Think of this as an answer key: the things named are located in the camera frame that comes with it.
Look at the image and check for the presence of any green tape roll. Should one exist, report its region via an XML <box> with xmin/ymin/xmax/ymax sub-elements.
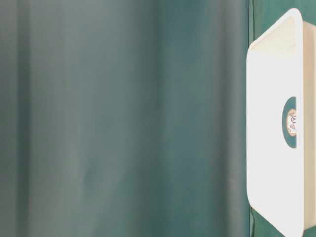
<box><xmin>282</xmin><ymin>97</ymin><xmax>297</xmax><ymax>148</ymax></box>

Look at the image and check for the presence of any white plastic case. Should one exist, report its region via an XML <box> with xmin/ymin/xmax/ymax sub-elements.
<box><xmin>246</xmin><ymin>8</ymin><xmax>316</xmax><ymax>237</ymax></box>

